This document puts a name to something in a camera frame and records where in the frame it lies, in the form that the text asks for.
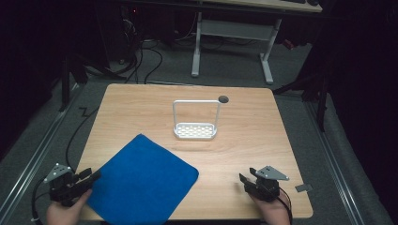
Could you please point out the person's right hand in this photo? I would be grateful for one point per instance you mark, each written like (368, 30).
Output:
(275, 214)

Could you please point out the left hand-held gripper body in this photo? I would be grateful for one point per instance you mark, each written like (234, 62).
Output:
(64, 190)

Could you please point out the small red object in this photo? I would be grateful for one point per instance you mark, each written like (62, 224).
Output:
(288, 44)

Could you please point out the black computer mouse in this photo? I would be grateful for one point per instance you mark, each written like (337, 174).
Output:
(313, 2)

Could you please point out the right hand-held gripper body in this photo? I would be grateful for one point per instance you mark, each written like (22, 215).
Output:
(266, 187)

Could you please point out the white drying rack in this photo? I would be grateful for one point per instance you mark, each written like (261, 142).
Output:
(195, 130)

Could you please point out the white-legged desk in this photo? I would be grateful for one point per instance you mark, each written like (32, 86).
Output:
(236, 29)

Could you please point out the black keyboard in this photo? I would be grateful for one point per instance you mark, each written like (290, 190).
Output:
(293, 1)

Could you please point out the black metal stand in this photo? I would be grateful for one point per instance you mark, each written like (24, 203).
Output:
(320, 97)
(65, 84)

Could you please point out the person's left hand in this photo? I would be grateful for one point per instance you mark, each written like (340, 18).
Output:
(62, 215)

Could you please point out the grey tape strip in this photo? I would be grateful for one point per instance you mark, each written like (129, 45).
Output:
(303, 187)

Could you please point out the blue cloth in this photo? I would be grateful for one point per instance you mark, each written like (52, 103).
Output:
(140, 181)

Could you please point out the black computer tower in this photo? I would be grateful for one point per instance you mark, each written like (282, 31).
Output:
(120, 31)

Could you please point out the aluminium floor rail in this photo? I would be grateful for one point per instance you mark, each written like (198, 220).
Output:
(334, 162)
(37, 153)

